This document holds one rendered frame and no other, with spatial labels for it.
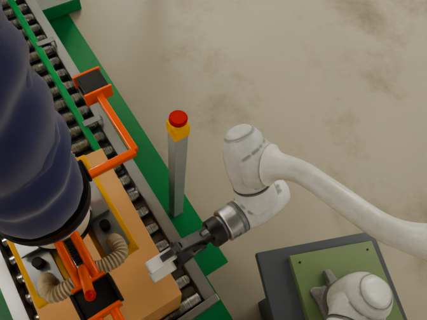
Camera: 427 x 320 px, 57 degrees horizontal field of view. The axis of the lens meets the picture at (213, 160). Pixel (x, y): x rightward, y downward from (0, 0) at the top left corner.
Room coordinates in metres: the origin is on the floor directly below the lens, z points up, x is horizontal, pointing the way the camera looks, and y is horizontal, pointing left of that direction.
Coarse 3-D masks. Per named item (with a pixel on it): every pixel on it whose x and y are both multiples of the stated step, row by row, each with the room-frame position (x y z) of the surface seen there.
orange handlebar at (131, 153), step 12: (96, 96) 0.62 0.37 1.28; (108, 108) 0.59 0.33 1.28; (120, 132) 0.52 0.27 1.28; (132, 144) 0.49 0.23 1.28; (120, 156) 0.44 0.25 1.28; (132, 156) 0.46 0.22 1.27; (96, 168) 0.39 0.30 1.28; (108, 168) 0.40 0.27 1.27; (72, 240) 0.20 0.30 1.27; (60, 252) 0.16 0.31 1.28; (84, 252) 0.18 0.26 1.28; (72, 264) 0.14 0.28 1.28; (72, 276) 0.12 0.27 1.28; (120, 312) 0.06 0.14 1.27
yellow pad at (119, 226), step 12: (84, 156) 0.47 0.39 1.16; (96, 180) 0.41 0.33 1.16; (108, 204) 0.34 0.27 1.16; (108, 216) 0.31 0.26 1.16; (120, 216) 0.32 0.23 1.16; (96, 228) 0.27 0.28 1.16; (108, 228) 0.27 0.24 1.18; (120, 228) 0.28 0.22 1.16; (96, 240) 0.24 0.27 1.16; (132, 240) 0.26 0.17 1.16; (108, 252) 0.21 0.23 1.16; (132, 252) 0.23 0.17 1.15
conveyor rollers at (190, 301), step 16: (16, 0) 1.63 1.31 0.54; (48, 48) 1.32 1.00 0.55; (48, 80) 1.13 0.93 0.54; (80, 112) 0.97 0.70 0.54; (80, 128) 0.88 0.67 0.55; (80, 144) 0.80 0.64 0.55; (128, 192) 0.61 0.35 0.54; (144, 208) 0.55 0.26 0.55; (160, 240) 0.43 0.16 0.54; (192, 304) 0.19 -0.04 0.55
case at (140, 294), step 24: (120, 192) 0.46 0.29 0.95; (144, 240) 0.31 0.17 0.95; (144, 264) 0.24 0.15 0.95; (120, 288) 0.15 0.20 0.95; (144, 288) 0.17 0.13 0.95; (168, 288) 0.18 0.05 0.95; (48, 312) 0.04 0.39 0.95; (72, 312) 0.05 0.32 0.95; (144, 312) 0.10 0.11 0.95; (168, 312) 0.14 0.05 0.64
